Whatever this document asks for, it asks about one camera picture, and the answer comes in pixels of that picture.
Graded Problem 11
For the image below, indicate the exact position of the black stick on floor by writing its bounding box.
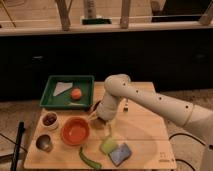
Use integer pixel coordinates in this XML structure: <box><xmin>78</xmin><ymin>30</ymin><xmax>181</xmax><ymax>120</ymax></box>
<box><xmin>10</xmin><ymin>122</ymin><xmax>25</xmax><ymax>171</ymax></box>

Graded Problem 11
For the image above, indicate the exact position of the orange ball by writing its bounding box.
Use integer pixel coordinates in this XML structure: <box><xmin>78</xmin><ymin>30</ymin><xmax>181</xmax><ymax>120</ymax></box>
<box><xmin>70</xmin><ymin>88</ymin><xmax>82</xmax><ymax>100</ymax></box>

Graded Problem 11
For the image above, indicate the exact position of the green base with white post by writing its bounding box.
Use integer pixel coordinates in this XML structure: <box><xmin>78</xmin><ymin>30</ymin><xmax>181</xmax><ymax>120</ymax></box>
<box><xmin>82</xmin><ymin>0</ymin><xmax>111</xmax><ymax>25</ymax></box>

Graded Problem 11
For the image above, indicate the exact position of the green chili pepper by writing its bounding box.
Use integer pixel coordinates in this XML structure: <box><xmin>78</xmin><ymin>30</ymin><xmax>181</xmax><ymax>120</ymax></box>
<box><xmin>79</xmin><ymin>147</ymin><xmax>102</xmax><ymax>169</ymax></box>

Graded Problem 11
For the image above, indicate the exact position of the grey cloth piece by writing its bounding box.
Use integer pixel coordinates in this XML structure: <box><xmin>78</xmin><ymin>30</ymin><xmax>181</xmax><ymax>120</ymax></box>
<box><xmin>53</xmin><ymin>82</ymin><xmax>73</xmax><ymax>96</ymax></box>

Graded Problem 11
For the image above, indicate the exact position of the black cable on floor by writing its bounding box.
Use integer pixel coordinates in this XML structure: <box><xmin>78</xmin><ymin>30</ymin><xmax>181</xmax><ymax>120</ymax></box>
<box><xmin>168</xmin><ymin>132</ymin><xmax>201</xmax><ymax>171</ymax></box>

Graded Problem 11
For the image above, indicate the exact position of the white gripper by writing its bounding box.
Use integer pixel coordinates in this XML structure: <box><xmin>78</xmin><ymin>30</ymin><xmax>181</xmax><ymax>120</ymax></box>
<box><xmin>96</xmin><ymin>97</ymin><xmax>117</xmax><ymax>121</ymax></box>

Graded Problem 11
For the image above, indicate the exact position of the green plastic tray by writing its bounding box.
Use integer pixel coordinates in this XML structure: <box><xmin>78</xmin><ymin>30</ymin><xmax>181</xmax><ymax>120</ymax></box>
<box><xmin>40</xmin><ymin>75</ymin><xmax>94</xmax><ymax>110</ymax></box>

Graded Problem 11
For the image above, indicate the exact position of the orange bowl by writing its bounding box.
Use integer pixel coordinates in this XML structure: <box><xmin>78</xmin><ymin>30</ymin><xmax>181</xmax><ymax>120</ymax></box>
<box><xmin>60</xmin><ymin>117</ymin><xmax>90</xmax><ymax>146</ymax></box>

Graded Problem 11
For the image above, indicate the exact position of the blue sponge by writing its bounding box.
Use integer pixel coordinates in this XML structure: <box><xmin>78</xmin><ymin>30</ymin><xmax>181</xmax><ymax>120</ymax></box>
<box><xmin>109</xmin><ymin>143</ymin><xmax>132</xmax><ymax>166</ymax></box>

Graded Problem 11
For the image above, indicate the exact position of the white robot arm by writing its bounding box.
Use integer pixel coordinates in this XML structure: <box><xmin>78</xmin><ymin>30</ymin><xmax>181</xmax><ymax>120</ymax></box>
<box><xmin>96</xmin><ymin>74</ymin><xmax>213</xmax><ymax>145</ymax></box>

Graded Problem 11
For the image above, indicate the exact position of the small metal cup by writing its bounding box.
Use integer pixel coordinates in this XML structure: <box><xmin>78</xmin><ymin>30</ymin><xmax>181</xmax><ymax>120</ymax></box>
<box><xmin>36</xmin><ymin>134</ymin><xmax>53</xmax><ymax>152</ymax></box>

